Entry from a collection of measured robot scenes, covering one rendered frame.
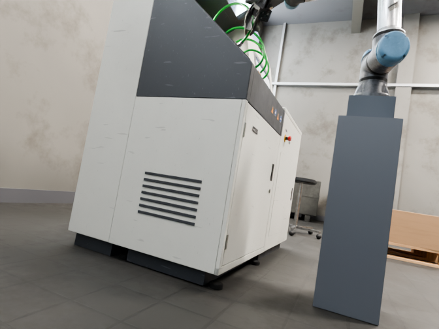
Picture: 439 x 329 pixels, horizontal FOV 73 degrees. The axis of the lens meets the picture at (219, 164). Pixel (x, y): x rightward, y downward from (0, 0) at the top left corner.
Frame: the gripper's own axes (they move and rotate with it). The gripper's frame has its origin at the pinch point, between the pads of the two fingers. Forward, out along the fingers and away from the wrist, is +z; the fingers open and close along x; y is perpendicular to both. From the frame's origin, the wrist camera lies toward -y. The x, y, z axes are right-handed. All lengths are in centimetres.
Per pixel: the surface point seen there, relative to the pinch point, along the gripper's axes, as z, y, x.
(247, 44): 21, -41, 31
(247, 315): 55, 111, -34
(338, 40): 103, -407, 540
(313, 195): 316, -109, 371
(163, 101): 33, 18, -43
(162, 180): 55, 47, -47
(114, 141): 60, 15, -62
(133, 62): 29, -10, -51
